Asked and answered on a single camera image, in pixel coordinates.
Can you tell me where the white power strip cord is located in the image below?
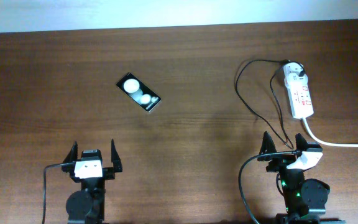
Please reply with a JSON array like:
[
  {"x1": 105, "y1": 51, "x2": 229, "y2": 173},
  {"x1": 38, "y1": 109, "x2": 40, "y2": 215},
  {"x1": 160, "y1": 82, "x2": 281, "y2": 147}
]
[{"x1": 301, "y1": 117, "x2": 358, "y2": 149}]

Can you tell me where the black charging cable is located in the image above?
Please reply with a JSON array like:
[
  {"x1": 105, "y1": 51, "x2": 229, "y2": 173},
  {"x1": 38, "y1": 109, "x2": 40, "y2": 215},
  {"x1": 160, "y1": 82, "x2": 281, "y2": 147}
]
[{"x1": 234, "y1": 58, "x2": 306, "y2": 150}]

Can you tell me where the white power strip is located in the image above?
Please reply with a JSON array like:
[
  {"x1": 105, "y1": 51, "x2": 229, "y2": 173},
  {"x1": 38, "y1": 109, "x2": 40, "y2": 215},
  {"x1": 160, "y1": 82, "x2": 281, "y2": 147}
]
[{"x1": 284, "y1": 72, "x2": 314, "y2": 119}]

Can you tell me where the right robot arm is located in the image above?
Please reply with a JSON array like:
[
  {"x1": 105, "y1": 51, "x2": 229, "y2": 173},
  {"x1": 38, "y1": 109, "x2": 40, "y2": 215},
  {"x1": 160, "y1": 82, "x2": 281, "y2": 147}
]
[{"x1": 257, "y1": 132, "x2": 345, "y2": 224}]

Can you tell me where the black smartphone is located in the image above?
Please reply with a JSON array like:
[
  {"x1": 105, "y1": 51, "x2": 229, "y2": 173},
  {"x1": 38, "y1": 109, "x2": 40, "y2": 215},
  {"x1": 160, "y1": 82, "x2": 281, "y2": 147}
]
[{"x1": 116, "y1": 73, "x2": 162, "y2": 113}]

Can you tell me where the white wall charger plug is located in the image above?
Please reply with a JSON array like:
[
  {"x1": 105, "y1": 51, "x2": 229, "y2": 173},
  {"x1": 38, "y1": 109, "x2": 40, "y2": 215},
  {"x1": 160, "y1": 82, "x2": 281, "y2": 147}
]
[{"x1": 283, "y1": 62, "x2": 306, "y2": 83}]

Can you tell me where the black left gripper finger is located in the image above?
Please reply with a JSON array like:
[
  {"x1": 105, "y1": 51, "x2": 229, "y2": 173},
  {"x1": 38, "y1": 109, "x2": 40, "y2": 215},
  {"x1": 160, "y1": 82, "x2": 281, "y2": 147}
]
[
  {"x1": 62, "y1": 141, "x2": 78, "y2": 173},
  {"x1": 111, "y1": 139, "x2": 123, "y2": 172}
]

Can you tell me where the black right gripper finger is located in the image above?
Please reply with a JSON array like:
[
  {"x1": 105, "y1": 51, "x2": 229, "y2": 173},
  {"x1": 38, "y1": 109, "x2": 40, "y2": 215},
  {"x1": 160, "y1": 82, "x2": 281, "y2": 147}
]
[
  {"x1": 257, "y1": 131, "x2": 277, "y2": 161},
  {"x1": 295, "y1": 133, "x2": 322, "y2": 152}
]

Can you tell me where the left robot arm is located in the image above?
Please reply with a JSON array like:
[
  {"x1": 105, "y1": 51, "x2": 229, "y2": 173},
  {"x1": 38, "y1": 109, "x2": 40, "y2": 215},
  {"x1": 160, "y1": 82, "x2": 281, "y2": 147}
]
[{"x1": 62, "y1": 141, "x2": 122, "y2": 223}]

